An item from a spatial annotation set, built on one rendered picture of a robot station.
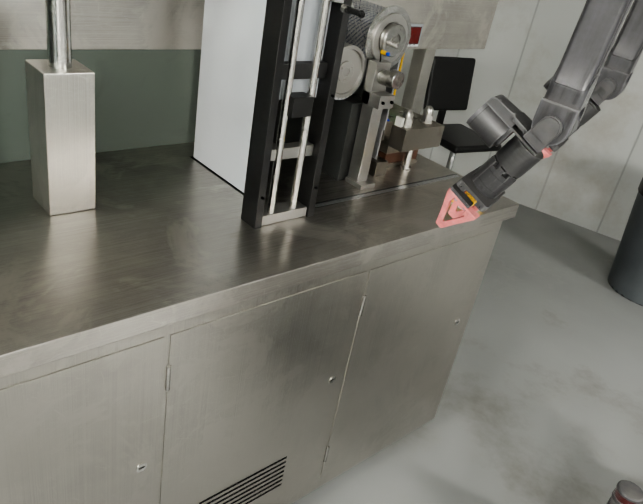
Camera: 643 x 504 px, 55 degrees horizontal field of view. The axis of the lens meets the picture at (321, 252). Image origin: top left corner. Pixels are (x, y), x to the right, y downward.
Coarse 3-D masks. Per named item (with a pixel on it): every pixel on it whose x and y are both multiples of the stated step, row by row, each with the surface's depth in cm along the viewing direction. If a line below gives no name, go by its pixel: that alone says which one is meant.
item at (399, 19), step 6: (384, 18) 140; (390, 18) 141; (396, 18) 143; (402, 18) 144; (378, 24) 140; (384, 24) 141; (402, 24) 145; (378, 30) 141; (378, 36) 142; (372, 42) 142; (378, 42) 142; (372, 48) 142; (378, 48) 143; (378, 54) 144; (390, 60) 148
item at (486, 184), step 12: (492, 156) 102; (480, 168) 104; (492, 168) 101; (468, 180) 103; (480, 180) 103; (492, 180) 102; (504, 180) 101; (480, 192) 103; (492, 192) 103; (504, 192) 109; (480, 204) 102
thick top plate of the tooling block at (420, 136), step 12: (396, 108) 177; (432, 120) 172; (396, 132) 162; (408, 132) 161; (420, 132) 164; (432, 132) 167; (396, 144) 163; (408, 144) 163; (420, 144) 166; (432, 144) 170
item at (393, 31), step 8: (392, 24) 142; (384, 32) 141; (392, 32) 142; (400, 32) 143; (384, 40) 141; (392, 40) 143; (400, 40) 145; (384, 48) 143; (392, 48) 144; (400, 48) 146; (392, 56) 145
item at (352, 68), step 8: (344, 48) 137; (352, 48) 139; (344, 56) 139; (352, 56) 141; (360, 56) 142; (344, 64) 140; (352, 64) 141; (360, 64) 144; (344, 72) 141; (352, 72) 142; (360, 72) 145; (344, 80) 142; (352, 80) 144; (360, 80) 145; (336, 88) 142; (344, 88) 144; (352, 88) 145; (336, 96) 142; (344, 96) 144
